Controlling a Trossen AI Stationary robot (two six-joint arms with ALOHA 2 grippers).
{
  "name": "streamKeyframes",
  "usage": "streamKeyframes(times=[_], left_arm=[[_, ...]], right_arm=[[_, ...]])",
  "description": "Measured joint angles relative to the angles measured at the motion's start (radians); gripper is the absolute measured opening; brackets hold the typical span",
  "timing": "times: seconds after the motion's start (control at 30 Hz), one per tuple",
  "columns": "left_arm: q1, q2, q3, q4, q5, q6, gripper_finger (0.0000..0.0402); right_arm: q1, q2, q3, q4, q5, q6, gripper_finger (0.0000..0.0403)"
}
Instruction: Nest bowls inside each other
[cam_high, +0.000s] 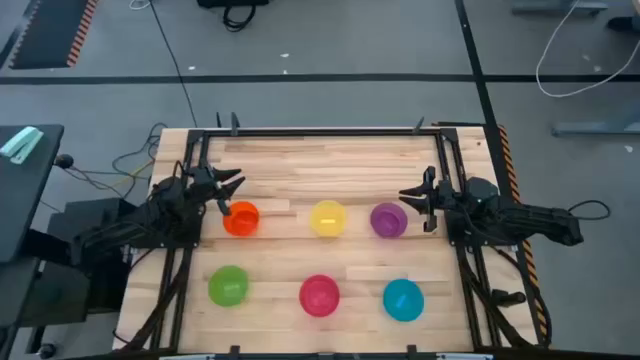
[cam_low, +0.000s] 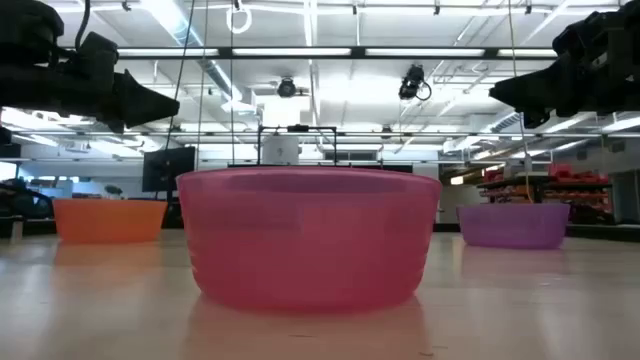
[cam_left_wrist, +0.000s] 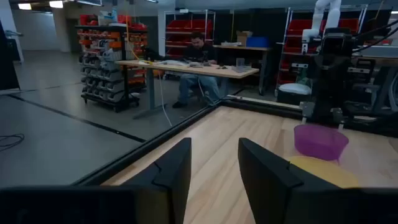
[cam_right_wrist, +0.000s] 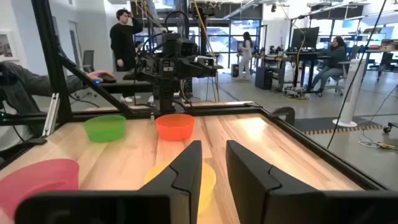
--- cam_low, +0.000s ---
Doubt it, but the pink plastic bowl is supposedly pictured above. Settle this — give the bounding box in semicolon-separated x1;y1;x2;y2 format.
175;166;444;314

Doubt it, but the black computer monitor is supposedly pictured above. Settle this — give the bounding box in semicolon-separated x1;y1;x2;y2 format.
141;145;197;194

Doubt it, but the shelf rack with red bins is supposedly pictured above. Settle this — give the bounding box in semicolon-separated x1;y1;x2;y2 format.
476;163;614;224

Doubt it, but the round black ceiling camera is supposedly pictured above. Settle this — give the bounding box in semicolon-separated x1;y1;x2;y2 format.
276;76;298;99

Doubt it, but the yellow hanging cable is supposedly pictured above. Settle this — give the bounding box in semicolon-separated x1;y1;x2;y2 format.
507;0;535;204

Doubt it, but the black overhead frame beam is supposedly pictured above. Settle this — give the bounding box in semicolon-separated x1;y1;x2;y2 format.
64;46;559;62

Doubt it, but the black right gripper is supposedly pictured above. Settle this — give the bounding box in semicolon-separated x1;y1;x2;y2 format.
488;47;640;130

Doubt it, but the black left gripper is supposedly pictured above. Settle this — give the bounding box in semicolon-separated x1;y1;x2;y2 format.
0;60;181;135

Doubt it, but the black overhead camera with cable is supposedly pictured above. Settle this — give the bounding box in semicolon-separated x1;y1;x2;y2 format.
397;63;433;102

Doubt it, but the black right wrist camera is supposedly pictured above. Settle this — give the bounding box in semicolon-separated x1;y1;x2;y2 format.
551;8;604;57

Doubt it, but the white box appliance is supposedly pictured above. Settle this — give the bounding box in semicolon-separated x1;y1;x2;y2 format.
261;135;301;166

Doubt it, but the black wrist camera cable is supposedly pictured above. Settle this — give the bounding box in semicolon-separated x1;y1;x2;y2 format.
73;0;93;52

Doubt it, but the purple plastic bowl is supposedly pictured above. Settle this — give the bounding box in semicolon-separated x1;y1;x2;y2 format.
455;202;572;250

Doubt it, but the white coiled cable loop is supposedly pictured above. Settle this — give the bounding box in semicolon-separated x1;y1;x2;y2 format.
225;3;253;36

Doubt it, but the black metal frame stand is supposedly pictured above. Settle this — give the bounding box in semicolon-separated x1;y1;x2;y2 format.
256;124;339;167

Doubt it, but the thin grey hanging cable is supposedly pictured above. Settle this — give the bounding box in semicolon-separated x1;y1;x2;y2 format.
228;0;236;166

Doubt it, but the orange plastic bowl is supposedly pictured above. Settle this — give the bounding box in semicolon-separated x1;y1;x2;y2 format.
52;198;169;245

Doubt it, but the black hanging cable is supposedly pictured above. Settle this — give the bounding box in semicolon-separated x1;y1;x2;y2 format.
154;0;197;201

